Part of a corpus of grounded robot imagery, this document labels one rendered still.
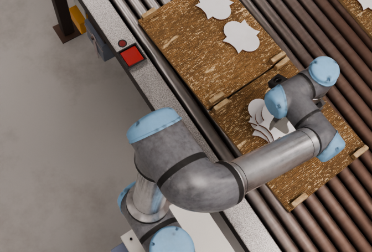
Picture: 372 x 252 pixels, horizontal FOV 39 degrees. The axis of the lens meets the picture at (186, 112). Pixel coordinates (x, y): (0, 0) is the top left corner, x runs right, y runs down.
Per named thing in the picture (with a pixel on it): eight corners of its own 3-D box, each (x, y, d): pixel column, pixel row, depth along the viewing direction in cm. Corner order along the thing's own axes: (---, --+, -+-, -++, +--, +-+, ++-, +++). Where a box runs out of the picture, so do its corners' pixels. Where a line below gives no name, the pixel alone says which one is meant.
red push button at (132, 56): (129, 68, 177) (128, 66, 176) (119, 55, 179) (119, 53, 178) (144, 60, 179) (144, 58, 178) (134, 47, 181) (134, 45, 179)
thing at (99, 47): (102, 68, 203) (98, 45, 186) (85, 41, 207) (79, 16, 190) (127, 55, 206) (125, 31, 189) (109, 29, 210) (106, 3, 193)
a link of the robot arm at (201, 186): (204, 220, 93) (358, 136, 122) (171, 170, 97) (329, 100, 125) (181, 245, 102) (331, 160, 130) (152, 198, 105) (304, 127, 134)
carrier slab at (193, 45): (207, 111, 173) (207, 108, 171) (137, 22, 184) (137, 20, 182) (286, 58, 182) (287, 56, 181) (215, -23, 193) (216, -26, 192)
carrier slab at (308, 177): (288, 212, 162) (289, 211, 161) (208, 113, 173) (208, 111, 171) (367, 150, 172) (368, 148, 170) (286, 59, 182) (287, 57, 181)
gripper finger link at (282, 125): (275, 144, 154) (295, 124, 149) (262, 129, 156) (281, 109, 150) (280, 140, 157) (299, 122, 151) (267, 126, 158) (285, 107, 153)
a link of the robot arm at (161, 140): (139, 251, 144) (163, 177, 97) (112, 205, 149) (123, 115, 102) (175, 229, 149) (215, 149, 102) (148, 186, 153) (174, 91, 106)
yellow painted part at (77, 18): (81, 35, 214) (73, 2, 192) (71, 18, 217) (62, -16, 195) (98, 26, 216) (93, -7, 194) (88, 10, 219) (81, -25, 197)
